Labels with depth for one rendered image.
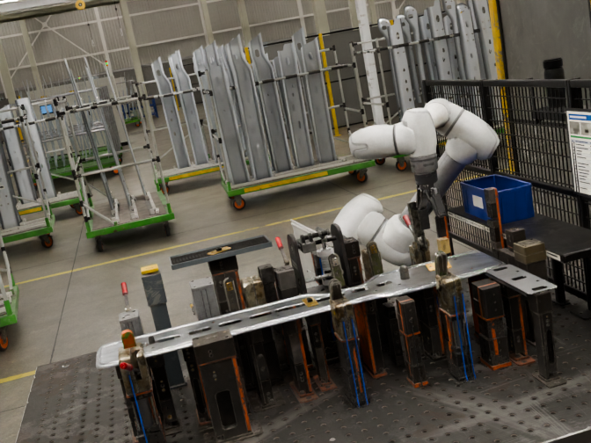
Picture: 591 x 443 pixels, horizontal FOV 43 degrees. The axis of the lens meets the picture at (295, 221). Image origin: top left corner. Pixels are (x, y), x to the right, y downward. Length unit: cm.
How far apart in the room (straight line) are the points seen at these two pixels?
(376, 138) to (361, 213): 82
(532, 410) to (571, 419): 11
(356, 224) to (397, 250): 21
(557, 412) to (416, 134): 94
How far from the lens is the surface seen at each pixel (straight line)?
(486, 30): 1071
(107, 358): 244
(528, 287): 237
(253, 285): 257
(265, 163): 950
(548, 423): 225
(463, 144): 302
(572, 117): 275
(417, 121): 247
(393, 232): 323
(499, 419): 228
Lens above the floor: 182
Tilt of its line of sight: 13 degrees down
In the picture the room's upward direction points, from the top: 11 degrees counter-clockwise
